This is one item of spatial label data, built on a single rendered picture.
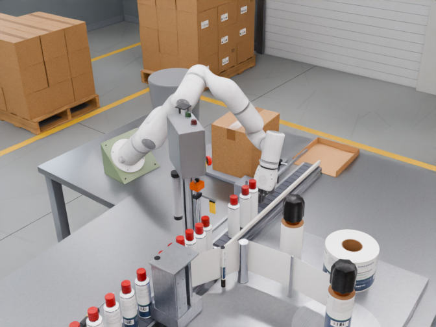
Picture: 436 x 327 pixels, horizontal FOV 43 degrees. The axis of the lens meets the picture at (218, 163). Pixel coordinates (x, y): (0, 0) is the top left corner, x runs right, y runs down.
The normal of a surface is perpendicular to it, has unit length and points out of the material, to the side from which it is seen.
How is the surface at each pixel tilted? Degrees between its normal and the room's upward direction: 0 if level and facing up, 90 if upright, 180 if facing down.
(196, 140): 90
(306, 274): 90
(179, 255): 0
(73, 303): 0
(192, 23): 90
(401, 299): 0
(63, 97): 90
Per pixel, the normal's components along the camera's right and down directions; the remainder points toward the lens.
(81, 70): 0.79, 0.29
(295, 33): -0.62, 0.40
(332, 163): -0.02, -0.87
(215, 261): 0.44, 0.44
